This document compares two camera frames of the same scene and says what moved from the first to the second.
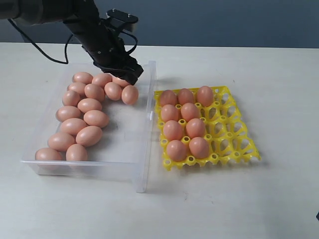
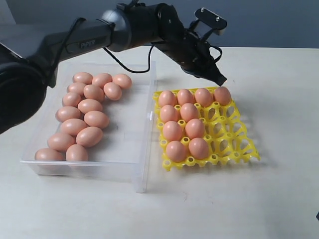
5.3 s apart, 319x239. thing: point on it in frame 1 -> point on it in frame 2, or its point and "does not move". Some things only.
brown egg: [168, 97] does not move
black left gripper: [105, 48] -> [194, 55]
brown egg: [129, 94] -> [222, 95]
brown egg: [189, 111] does not move
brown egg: [185, 95] does not move
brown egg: [196, 127] does not move
